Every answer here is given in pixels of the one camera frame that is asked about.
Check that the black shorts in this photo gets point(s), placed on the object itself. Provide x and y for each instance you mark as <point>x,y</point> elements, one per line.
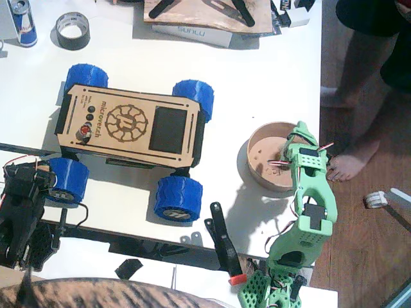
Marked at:
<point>369,16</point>

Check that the small black plastic piece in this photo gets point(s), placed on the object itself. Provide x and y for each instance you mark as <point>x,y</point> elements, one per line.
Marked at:
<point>128,269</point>

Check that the brown wooden board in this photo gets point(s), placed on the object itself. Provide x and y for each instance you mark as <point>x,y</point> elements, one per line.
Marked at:
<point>199,17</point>

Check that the black stand leg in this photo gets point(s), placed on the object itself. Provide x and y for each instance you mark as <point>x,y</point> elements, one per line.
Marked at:
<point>160,8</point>
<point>244,14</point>

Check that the grey duct tape roll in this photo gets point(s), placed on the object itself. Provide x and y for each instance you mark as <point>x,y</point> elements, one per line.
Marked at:
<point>64,38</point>

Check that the wooden rover with blue wheels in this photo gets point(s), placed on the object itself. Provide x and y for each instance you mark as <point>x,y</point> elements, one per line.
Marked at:
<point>135,128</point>

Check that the grey metal bar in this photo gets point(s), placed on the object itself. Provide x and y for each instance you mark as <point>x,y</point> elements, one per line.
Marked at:
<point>399,195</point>

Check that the small white box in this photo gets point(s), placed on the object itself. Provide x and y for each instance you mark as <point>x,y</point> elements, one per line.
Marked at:
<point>297,19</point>

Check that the blue silver energy drink can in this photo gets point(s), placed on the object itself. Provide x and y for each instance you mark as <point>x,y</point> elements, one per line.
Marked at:
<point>25,29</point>

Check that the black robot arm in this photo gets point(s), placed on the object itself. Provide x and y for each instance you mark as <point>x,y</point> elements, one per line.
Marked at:
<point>16,231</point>

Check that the black clamp with red tip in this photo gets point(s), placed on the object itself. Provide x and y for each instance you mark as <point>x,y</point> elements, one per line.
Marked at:
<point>226,247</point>

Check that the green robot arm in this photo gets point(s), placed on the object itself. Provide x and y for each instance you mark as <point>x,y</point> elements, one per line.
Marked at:
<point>316,192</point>

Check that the white filament box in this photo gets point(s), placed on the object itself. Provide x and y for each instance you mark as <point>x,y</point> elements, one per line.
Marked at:
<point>192,35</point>

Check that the tiger striped fabric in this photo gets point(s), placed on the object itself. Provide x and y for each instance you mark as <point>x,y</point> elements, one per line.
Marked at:
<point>96,293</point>

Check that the brown paper bowl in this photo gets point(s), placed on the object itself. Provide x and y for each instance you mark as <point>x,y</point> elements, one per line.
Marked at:
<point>260,150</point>

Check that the bare human leg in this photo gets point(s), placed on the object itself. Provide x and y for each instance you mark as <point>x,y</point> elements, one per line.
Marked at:
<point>350,163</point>
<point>359,64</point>

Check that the white tape roll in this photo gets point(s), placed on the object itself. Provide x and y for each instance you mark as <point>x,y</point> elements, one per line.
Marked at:
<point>375,199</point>

